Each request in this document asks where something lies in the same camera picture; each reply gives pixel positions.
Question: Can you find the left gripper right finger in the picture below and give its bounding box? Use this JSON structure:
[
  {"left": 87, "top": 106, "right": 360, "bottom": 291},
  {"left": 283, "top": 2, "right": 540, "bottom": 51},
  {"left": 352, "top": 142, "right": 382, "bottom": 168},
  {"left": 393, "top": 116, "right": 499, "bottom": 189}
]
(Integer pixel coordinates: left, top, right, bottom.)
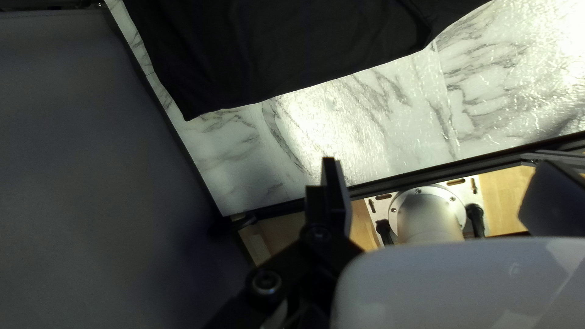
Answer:
[{"left": 518, "top": 161, "right": 585, "bottom": 237}]

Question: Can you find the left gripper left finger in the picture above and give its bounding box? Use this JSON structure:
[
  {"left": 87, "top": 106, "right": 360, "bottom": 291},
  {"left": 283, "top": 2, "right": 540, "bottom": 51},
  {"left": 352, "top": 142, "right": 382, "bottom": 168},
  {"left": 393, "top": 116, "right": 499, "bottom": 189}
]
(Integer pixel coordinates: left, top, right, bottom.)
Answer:
[{"left": 206, "top": 157, "right": 366, "bottom": 329}]

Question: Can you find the black t-shirt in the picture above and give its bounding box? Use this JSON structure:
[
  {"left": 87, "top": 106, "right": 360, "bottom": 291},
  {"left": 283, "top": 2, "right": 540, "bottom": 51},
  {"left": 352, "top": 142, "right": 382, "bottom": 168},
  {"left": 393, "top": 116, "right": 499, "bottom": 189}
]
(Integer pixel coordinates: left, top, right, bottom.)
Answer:
[{"left": 122, "top": 0, "right": 492, "bottom": 122}]

